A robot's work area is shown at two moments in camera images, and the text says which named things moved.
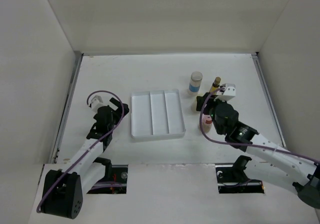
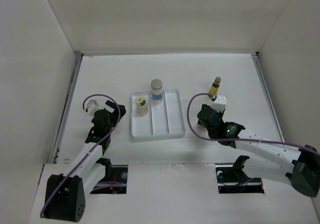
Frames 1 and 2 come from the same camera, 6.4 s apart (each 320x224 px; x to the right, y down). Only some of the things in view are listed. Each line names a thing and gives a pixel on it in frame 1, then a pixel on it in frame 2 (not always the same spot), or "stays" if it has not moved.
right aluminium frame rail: x=257 y=62 stays
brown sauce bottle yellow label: x=215 y=85 stays
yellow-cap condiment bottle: x=194 y=104 to x=141 y=106
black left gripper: x=118 y=113 stays
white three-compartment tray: x=157 y=114 stays
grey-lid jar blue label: x=194 y=84 to x=156 y=87
